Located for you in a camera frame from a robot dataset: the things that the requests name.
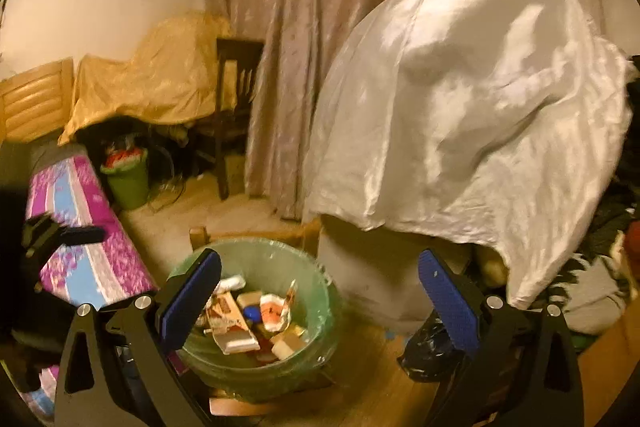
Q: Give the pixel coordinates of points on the black plastic bag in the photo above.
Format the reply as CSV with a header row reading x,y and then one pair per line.
x,y
430,347

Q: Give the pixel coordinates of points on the round bin with green liner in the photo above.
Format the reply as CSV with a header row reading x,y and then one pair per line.
x,y
310,287

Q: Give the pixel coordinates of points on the grey cloth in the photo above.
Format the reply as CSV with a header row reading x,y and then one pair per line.
x,y
595,292

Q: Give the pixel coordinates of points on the orange printed packet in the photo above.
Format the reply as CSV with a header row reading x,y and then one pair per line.
x,y
225,309

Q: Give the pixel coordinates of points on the long white carton box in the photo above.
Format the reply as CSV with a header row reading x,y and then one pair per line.
x,y
235,343

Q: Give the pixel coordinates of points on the floral striped bedsheet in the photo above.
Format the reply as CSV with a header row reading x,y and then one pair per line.
x,y
75,192

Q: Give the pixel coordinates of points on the wooden headboard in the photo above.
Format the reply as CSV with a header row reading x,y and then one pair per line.
x,y
35,102

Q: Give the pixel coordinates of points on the orange white packet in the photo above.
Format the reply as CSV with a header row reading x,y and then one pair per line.
x,y
272,311

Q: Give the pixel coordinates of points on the beige cabinet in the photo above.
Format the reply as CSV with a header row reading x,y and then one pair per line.
x,y
380,272

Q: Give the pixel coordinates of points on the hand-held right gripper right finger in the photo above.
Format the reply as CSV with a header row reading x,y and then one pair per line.
x,y
450,302

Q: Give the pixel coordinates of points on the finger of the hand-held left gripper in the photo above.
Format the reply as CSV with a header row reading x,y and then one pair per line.
x,y
75,234

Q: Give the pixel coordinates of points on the beige patterned curtain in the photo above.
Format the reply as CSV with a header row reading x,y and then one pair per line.
x,y
300,7

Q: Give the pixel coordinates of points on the dark wooden chair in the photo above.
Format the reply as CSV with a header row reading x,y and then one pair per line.
x,y
235,57

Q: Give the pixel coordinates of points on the white satin cover cloth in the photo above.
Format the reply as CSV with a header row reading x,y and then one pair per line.
x,y
475,107

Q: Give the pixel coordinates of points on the blue bottle cap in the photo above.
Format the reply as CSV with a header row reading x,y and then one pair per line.
x,y
252,315

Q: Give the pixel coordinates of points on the yellow cover cloth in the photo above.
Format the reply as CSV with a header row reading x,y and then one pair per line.
x,y
160,72

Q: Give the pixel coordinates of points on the brown block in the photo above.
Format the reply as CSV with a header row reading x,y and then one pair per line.
x,y
250,300

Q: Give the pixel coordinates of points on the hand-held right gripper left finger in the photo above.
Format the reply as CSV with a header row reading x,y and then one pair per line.
x,y
192,292

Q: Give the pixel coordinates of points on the small green bucket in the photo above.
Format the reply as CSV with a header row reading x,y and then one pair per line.
x,y
129,187

